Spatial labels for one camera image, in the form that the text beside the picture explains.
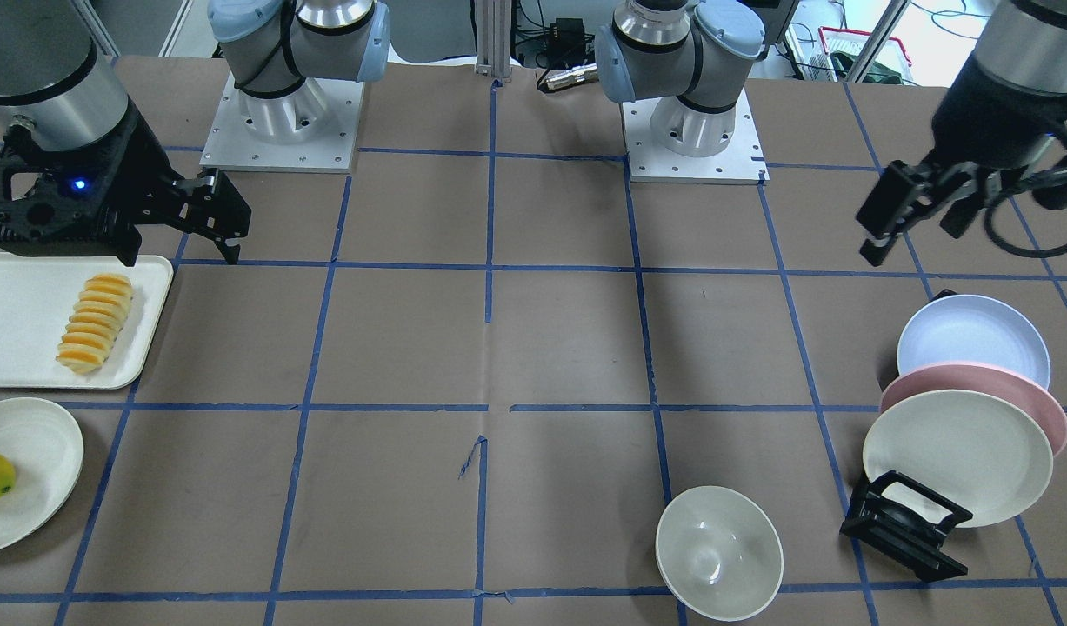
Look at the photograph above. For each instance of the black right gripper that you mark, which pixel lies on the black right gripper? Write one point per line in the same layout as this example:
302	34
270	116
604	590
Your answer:
143	171

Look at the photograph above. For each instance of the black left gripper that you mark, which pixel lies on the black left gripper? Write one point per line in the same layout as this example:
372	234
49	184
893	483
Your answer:
992	130

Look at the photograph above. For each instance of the blue plate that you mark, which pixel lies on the blue plate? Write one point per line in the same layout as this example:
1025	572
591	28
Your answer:
970	328

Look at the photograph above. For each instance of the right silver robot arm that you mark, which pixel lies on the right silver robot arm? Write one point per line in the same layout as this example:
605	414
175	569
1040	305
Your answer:
53	73

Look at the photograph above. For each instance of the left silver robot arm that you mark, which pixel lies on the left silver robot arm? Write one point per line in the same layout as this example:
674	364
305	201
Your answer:
1000	130

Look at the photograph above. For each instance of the pink plate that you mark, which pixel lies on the pink plate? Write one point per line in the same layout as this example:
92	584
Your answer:
1036	401

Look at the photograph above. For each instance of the cream plate in rack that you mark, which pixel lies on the cream plate in rack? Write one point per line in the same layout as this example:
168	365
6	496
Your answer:
978	451

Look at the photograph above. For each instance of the cream plate under lemon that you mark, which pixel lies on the cream plate under lemon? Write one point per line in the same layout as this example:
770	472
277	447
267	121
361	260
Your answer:
44	444

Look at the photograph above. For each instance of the white rectangular tray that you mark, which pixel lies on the white rectangular tray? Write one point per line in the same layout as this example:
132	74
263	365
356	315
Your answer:
36	299

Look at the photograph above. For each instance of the cream bowl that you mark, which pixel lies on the cream bowl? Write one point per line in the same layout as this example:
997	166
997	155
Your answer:
719	554

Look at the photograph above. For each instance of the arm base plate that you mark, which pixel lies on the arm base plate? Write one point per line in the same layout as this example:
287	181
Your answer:
313	130
669	143

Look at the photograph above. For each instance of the aluminium frame post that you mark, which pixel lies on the aluminium frame post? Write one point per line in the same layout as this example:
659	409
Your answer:
492	28

